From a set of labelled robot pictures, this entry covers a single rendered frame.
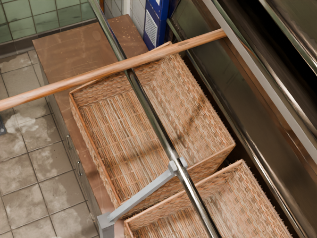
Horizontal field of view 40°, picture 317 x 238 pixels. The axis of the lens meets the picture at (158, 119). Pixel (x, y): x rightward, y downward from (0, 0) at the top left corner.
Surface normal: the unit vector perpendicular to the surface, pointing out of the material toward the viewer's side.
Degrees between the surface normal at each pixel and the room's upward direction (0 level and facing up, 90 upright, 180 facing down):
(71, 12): 90
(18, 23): 90
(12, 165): 0
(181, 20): 70
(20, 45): 90
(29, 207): 0
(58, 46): 0
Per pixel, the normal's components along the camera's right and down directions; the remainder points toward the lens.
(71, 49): 0.07, -0.52
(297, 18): -0.83, 0.12
